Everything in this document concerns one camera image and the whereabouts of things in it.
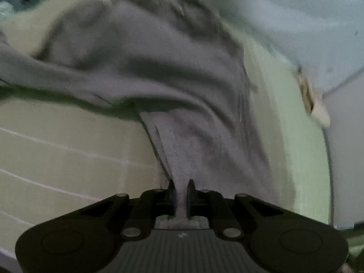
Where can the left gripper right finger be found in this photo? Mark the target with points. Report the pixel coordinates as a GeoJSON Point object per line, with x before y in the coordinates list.
{"type": "Point", "coordinates": [205, 208]}

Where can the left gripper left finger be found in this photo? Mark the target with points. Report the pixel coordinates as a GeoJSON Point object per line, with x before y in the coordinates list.
{"type": "Point", "coordinates": [157, 206]}

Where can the grey zip hoodie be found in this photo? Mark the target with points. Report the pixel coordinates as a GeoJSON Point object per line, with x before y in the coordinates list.
{"type": "Point", "coordinates": [180, 69]}

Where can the folded beige garment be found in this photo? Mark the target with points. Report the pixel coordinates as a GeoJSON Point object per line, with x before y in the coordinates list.
{"type": "Point", "coordinates": [312, 101]}

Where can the pale blue carrot-print sheet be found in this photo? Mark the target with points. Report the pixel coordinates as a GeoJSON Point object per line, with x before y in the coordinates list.
{"type": "Point", "coordinates": [324, 37]}

